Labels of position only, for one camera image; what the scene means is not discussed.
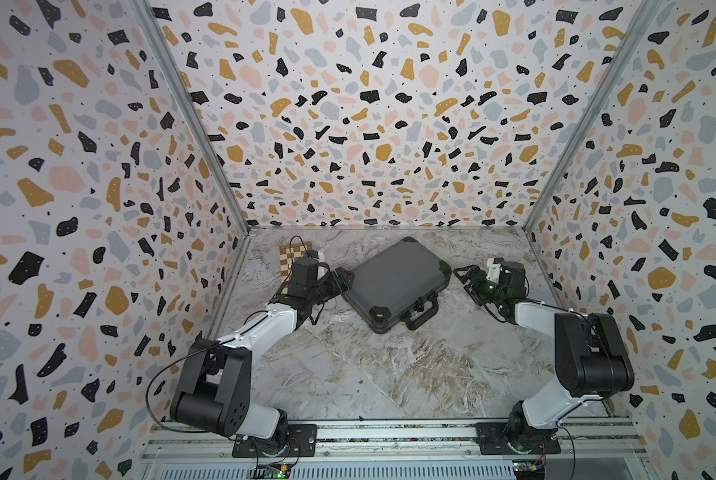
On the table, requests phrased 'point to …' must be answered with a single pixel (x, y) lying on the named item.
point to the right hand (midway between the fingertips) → (461, 276)
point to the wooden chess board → (288, 253)
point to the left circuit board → (272, 471)
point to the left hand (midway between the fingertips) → (349, 277)
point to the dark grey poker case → (401, 283)
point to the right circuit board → (529, 468)
